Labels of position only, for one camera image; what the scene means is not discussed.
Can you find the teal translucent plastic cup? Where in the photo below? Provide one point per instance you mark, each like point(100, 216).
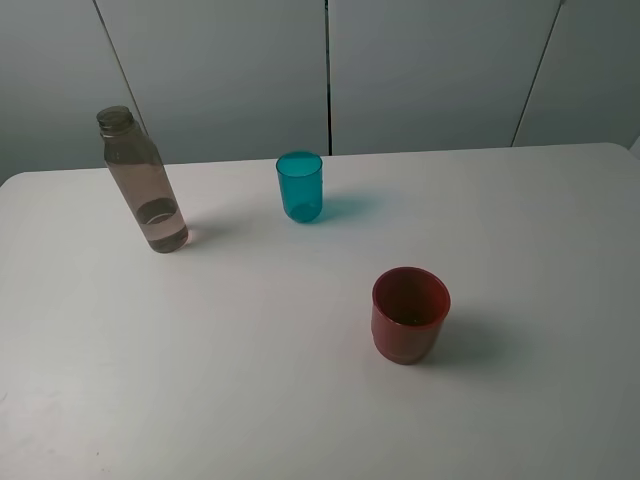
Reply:
point(301, 185)

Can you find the red plastic cup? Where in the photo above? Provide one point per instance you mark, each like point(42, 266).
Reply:
point(409, 306)

